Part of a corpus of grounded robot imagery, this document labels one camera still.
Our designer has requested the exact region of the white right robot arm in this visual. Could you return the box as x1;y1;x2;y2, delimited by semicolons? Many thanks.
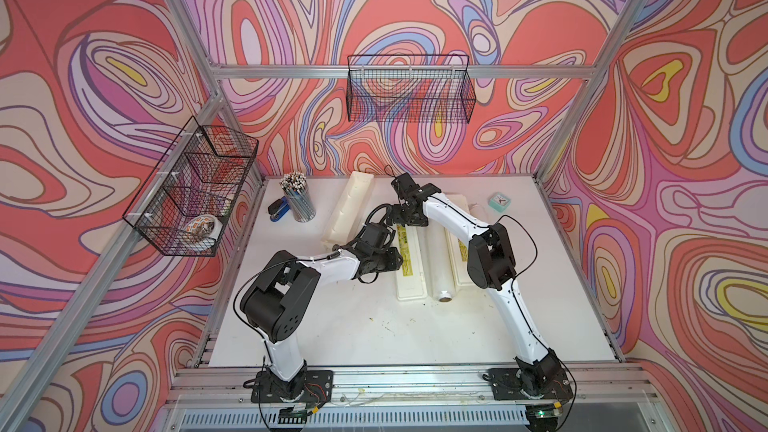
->
389;173;577;399

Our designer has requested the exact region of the aluminium front rail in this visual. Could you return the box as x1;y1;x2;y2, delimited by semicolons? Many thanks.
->
151;362;676;431

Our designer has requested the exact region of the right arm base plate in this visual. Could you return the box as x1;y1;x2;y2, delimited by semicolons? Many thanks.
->
481;367;574;403

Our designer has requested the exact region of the black wire basket back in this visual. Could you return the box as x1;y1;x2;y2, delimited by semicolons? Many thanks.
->
346;52;477;124

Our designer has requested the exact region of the tape roll in basket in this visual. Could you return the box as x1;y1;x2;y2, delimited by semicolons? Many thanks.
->
181;214;221;251

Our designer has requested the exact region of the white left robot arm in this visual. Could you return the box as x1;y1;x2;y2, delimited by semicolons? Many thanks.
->
234;223;403;384

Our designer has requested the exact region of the black wire basket left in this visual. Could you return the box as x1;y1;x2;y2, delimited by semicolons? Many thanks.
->
122;118;259;257

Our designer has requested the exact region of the black wire basket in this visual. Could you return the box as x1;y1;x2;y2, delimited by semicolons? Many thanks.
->
346;52;477;124
122;118;259;257

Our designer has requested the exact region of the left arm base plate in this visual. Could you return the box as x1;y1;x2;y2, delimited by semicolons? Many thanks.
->
250;369;334;405

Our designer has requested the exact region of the cup of pencils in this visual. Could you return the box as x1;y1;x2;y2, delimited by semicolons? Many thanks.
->
279;172;316;223

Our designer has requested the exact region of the cream plastic wrap dispenser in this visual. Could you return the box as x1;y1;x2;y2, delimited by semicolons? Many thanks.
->
395;225;428;301

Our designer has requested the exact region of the white plastic wrap roll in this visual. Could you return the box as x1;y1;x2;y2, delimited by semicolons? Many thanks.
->
425;223;455;303

